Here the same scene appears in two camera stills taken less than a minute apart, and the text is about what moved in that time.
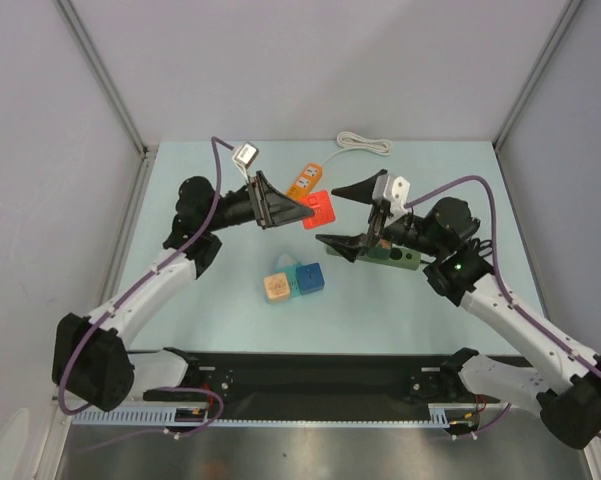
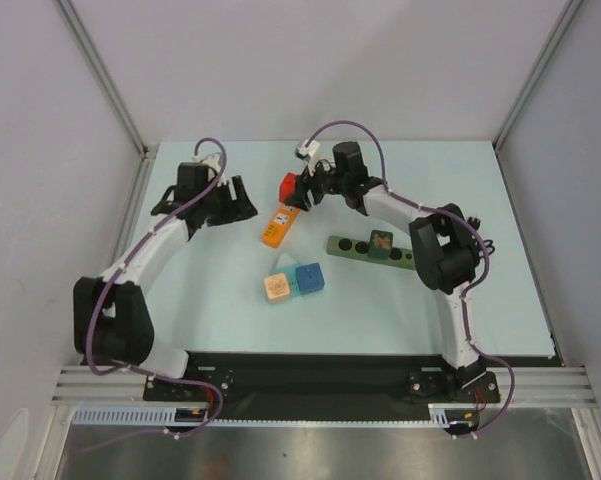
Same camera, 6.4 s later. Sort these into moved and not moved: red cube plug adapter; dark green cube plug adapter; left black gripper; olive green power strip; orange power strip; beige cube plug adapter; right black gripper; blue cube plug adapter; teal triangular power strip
Moved: left black gripper; right black gripper; orange power strip; red cube plug adapter
Not moved: teal triangular power strip; beige cube plug adapter; blue cube plug adapter; dark green cube plug adapter; olive green power strip
